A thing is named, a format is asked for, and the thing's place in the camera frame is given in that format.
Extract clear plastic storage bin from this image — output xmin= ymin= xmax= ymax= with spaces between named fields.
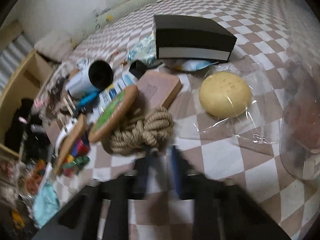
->
xmin=280 ymin=61 xmax=319 ymax=180

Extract blue white floral pouch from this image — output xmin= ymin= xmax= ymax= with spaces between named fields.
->
xmin=126 ymin=33 xmax=156 ymax=66

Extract round cork coaster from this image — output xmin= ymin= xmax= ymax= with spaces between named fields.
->
xmin=88 ymin=85 xmax=138 ymax=143

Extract wooden shelf unit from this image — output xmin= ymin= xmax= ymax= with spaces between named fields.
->
xmin=1 ymin=50 xmax=53 ymax=159

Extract teal paper packet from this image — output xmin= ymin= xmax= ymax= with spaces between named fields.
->
xmin=33 ymin=182 xmax=60 ymax=229

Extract black white box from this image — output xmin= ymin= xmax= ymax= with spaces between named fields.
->
xmin=153 ymin=15 xmax=237 ymax=62

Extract cream pillow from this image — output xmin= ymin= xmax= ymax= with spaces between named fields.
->
xmin=34 ymin=31 xmax=74 ymax=63

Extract colourful puzzle box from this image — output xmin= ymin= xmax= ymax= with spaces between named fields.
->
xmin=62 ymin=134 xmax=91 ymax=177

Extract grey curtain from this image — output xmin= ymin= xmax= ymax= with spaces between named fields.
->
xmin=0 ymin=33 xmax=34 ymax=92

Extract jute rope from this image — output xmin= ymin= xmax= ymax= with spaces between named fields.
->
xmin=108 ymin=106 xmax=175 ymax=156

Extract green bolster pillow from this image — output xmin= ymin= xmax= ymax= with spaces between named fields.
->
xmin=71 ymin=0 xmax=162 ymax=46

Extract long cork board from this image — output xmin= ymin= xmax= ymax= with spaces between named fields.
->
xmin=53 ymin=114 xmax=87 ymax=176

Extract orange glasses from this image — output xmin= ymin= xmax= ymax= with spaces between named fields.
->
xmin=25 ymin=160 xmax=46 ymax=196

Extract silver blue hair dryer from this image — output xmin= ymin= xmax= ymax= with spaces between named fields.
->
xmin=65 ymin=60 xmax=113 ymax=99

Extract black feather duster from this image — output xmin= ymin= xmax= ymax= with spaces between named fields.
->
xmin=4 ymin=98 xmax=50 ymax=164

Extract yellow wrapped bun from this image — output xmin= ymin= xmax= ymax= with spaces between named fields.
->
xmin=199 ymin=71 xmax=252 ymax=119

